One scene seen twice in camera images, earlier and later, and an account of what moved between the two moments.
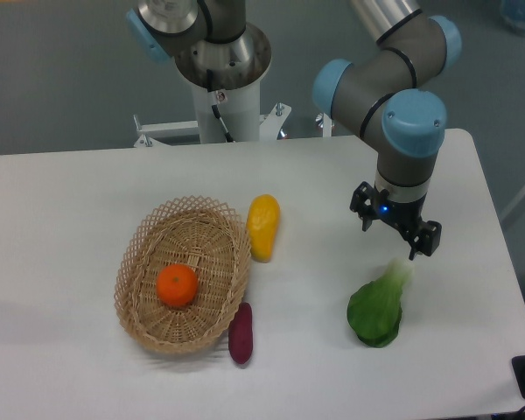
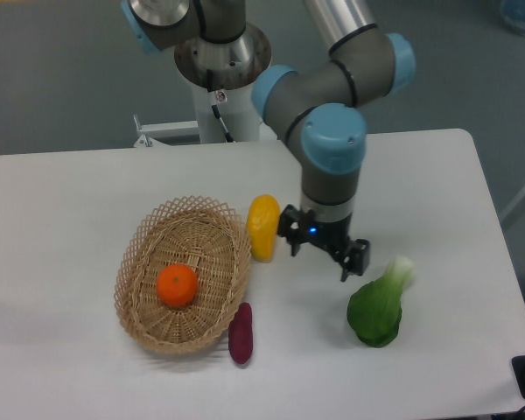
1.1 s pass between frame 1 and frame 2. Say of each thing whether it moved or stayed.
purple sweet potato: stayed
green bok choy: stayed
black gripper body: moved
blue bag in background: stayed
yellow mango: stayed
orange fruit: stayed
